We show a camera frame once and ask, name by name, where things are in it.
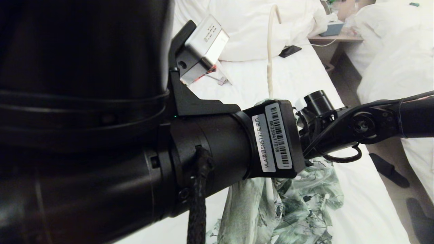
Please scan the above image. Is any green floral short-sleeve shirt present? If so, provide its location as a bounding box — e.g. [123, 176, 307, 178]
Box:
[207, 159, 345, 244]

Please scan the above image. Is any cream wire clothes hanger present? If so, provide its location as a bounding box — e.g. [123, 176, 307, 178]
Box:
[265, 4, 282, 205]

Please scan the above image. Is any white wooden clothes hanger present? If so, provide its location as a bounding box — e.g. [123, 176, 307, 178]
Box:
[205, 59, 234, 86]

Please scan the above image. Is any white bunched duvet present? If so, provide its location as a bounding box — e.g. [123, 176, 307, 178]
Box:
[344, 0, 434, 105]
[171, 0, 329, 62]

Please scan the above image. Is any black smartphone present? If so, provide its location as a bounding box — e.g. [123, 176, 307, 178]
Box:
[278, 45, 302, 58]

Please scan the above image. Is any wooden nightstand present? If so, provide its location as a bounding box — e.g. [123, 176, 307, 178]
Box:
[308, 33, 364, 66]

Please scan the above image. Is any blue tissue box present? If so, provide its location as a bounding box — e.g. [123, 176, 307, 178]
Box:
[319, 13, 344, 37]

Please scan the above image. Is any black slipper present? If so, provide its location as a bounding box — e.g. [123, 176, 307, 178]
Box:
[369, 153, 410, 188]

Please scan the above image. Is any braided black left arm cable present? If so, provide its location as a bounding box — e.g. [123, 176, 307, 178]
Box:
[186, 145, 215, 244]

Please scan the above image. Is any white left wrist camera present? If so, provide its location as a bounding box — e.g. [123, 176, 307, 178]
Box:
[176, 14, 230, 86]

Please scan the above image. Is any white charging cable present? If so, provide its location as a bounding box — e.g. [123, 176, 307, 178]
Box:
[307, 39, 337, 48]

